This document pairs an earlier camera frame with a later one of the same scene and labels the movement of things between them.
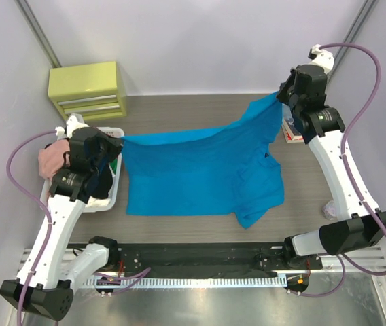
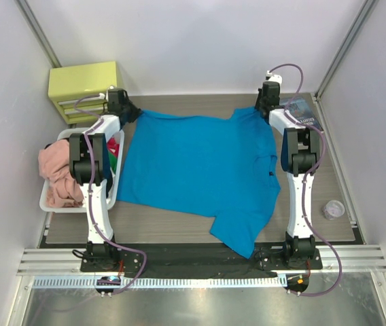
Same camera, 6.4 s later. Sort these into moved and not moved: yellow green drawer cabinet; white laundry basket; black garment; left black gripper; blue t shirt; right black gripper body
Moved: left black gripper; blue t shirt; right black gripper body
Not moved: yellow green drawer cabinet; black garment; white laundry basket
